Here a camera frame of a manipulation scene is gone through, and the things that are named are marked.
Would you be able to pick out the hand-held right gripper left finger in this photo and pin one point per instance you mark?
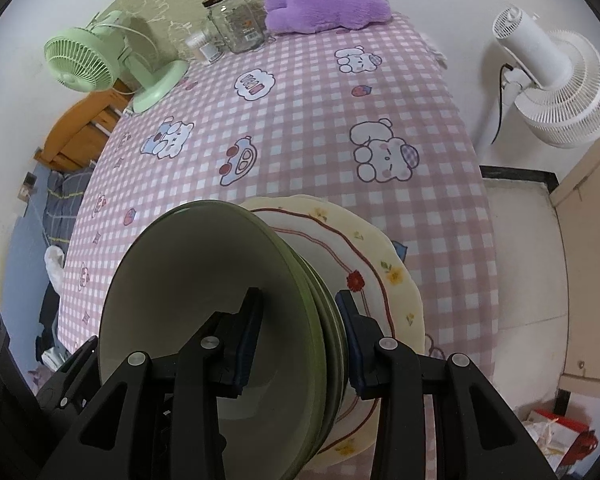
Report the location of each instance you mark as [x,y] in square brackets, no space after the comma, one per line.
[245,355]

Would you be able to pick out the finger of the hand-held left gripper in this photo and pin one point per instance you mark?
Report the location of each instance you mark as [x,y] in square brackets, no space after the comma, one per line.
[75,370]

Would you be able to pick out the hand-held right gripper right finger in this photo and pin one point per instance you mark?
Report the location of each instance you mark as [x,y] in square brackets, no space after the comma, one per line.
[357,355]

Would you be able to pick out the green-grey ceramic bowl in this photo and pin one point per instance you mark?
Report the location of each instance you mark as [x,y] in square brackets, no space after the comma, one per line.
[190,270]
[341,340]
[330,360]

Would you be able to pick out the scalloped yellow floral plate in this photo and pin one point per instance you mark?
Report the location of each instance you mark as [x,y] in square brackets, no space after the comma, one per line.
[405,290]

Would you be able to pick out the small red-rimmed white dish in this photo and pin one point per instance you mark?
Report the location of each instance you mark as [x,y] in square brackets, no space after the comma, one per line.
[320,250]

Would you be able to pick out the pile of clothes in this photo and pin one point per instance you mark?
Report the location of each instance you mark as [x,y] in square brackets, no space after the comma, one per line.
[55,260]

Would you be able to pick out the grey plaid pillow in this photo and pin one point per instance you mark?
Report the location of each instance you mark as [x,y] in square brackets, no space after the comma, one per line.
[62,195]

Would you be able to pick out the red and white paper bag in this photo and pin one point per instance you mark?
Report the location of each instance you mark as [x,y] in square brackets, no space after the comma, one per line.
[565,427]

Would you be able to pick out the wooden bed headboard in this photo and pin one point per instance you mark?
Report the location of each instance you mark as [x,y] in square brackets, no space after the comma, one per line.
[75,130]

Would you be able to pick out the black threshold strip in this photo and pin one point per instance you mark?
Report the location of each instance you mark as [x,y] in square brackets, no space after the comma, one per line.
[520,174]

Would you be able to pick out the pink checked tablecloth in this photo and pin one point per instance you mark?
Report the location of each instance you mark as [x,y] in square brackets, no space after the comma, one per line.
[305,110]

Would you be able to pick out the beige wooden door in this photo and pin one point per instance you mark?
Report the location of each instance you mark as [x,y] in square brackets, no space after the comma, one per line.
[595,260]

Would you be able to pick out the green desk fan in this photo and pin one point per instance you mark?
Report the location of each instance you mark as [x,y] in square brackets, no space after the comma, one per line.
[80,60]

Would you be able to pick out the cotton swab container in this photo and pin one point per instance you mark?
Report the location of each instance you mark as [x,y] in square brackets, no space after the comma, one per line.
[207,50]

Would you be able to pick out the glass jar with dark lid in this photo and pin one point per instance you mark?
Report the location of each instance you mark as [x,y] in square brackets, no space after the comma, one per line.
[237,25]

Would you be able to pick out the purple plush toy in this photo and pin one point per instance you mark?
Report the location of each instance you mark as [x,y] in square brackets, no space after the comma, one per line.
[325,5]

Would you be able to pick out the white standing fan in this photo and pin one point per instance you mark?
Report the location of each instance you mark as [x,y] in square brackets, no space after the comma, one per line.
[530,45]

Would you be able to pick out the dark wall socket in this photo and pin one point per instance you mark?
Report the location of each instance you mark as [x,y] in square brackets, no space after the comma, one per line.
[30,180]

